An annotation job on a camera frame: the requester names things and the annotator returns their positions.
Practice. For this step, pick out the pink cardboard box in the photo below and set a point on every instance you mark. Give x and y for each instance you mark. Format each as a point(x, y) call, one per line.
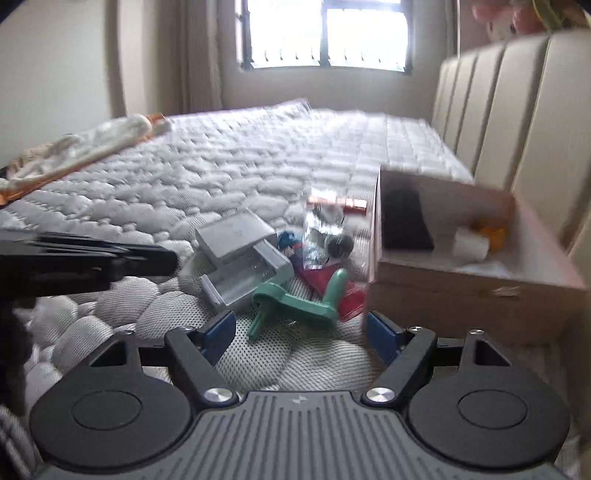
point(524, 294)

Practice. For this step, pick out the clear bag with parts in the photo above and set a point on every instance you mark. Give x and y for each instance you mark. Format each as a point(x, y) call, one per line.
point(326, 239)

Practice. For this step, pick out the white cable box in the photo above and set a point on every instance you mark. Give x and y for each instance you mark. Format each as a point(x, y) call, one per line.
point(230, 236)

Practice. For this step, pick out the beige padded headboard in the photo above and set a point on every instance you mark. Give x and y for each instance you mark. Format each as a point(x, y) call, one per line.
point(517, 115)

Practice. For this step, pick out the barred window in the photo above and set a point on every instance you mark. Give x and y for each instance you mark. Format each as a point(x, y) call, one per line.
point(370, 35)

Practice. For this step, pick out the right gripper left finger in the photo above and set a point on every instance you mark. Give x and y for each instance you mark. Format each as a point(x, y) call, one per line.
point(194, 353)

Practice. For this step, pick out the red blue tube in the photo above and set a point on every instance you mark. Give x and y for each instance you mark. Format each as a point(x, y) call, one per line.
point(290, 244)

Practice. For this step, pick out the quilted grey mattress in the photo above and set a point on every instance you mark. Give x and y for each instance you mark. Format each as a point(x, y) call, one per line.
point(301, 418)

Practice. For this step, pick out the orange toy figure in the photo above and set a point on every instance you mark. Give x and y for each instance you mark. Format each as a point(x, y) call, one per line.
point(496, 233)

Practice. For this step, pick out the beige curtain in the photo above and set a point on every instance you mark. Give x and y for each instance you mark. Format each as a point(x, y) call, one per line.
point(168, 56)

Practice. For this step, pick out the black cylindrical object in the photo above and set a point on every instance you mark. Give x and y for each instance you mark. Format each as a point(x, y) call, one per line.
point(403, 225)

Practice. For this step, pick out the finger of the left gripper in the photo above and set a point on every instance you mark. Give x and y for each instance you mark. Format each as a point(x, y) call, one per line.
point(25, 243)
point(141, 261)

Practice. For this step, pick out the white folded cloth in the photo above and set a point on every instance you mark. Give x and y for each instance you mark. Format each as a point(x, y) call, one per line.
point(38, 166)

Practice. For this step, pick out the grey square pad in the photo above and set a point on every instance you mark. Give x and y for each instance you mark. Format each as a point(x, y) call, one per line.
point(470, 246)

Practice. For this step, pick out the pink plush toy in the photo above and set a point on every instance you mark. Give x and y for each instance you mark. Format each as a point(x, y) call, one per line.
point(507, 20)

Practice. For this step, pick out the green plastic tool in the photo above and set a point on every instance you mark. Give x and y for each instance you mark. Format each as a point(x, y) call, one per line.
point(271, 300)

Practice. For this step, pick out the green plant leaves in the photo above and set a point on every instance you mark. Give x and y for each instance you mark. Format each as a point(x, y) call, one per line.
point(560, 14)

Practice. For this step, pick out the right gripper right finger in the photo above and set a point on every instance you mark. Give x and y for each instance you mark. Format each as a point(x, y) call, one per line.
point(408, 354)

